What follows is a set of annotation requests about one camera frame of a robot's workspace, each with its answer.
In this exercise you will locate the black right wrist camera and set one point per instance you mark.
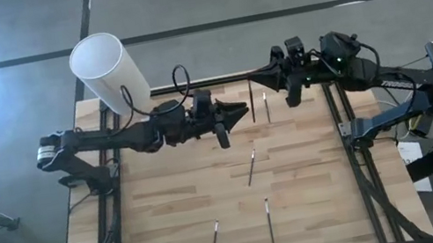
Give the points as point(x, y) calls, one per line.
point(294, 47)

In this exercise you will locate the white paper sheet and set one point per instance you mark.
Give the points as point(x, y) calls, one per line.
point(409, 152)

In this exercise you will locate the pen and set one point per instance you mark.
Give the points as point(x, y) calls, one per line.
point(269, 224)
point(266, 108)
point(251, 167)

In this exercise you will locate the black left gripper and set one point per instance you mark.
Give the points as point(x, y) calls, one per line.
point(207, 120)

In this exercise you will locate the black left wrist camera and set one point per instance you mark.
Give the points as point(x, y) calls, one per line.
point(201, 99)

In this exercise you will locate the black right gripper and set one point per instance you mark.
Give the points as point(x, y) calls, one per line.
point(297, 71)

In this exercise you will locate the white cylindrical cup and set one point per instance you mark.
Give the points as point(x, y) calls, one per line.
point(109, 69)

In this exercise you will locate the black aluminium table frame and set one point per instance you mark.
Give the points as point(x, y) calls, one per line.
point(209, 82)

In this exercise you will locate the black power adapter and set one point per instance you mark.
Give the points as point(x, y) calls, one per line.
point(423, 127)

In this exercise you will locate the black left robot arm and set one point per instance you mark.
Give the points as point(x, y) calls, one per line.
point(112, 137)

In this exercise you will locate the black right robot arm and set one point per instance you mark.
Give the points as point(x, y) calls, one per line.
point(393, 83)

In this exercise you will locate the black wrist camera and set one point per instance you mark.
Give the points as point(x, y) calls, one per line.
point(294, 47)
point(201, 99)

